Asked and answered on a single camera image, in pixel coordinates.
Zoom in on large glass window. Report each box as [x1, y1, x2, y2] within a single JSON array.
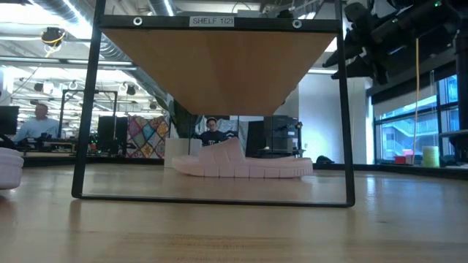
[[374, 75, 460, 164]]

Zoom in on black aluminium table frame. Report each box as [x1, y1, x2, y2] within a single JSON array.
[[21, 155, 468, 180]]

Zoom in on colourful patchwork quilt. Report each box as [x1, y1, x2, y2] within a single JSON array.
[[126, 115, 171, 159]]

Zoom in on black computer monitor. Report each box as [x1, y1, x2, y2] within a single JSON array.
[[0, 105, 20, 135]]

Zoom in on black equipment cart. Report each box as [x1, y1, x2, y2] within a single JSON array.
[[263, 115, 304, 159]]

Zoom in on yellow-green cylinder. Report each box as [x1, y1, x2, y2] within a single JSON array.
[[422, 145, 441, 168]]

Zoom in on black partition panel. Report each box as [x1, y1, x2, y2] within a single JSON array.
[[245, 120, 265, 158]]

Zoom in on person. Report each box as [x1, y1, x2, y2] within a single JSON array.
[[199, 116, 230, 147], [12, 103, 61, 144]]

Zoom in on silver ceiling duct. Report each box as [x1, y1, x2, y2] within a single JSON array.
[[34, 0, 175, 110]]

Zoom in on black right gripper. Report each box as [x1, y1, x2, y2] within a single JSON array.
[[322, 1, 444, 86]]

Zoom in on green plant in white pot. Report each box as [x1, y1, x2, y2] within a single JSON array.
[[160, 94, 203, 169]]

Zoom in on yellow cable reel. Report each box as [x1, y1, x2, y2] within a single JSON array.
[[39, 26, 67, 49]]

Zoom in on white shelf label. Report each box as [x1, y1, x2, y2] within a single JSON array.
[[189, 15, 235, 28]]

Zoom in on black-framed wooden shelf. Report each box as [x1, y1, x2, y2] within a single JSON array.
[[71, 0, 356, 208]]

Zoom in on pink rubber slide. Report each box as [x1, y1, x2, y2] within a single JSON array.
[[171, 137, 314, 179], [0, 147, 25, 191]]

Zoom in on thin black metal frame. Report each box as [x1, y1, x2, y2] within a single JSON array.
[[58, 89, 118, 156]]

